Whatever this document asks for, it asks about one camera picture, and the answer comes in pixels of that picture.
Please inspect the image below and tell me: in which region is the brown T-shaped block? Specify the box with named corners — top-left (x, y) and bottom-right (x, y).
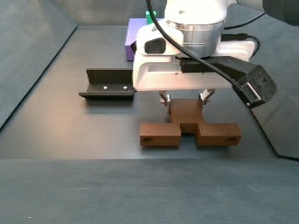
top-left (139, 99), bottom-right (241, 146)

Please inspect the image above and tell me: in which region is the purple base block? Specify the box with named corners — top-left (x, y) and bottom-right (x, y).
top-left (125, 18), bottom-right (165, 61)

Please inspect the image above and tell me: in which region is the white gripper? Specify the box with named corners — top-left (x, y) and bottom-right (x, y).
top-left (132, 24), bottom-right (255, 106)

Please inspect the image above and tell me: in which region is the green U-shaped block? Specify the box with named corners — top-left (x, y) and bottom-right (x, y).
top-left (144, 10), bottom-right (156, 25)

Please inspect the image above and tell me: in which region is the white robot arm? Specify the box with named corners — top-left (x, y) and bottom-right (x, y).
top-left (132, 0), bottom-right (299, 108)

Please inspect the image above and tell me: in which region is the black angle fixture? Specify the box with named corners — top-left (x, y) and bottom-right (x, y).
top-left (79, 68), bottom-right (136, 100)

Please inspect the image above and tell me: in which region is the black cable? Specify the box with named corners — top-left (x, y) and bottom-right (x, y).
top-left (144, 0), bottom-right (267, 88)

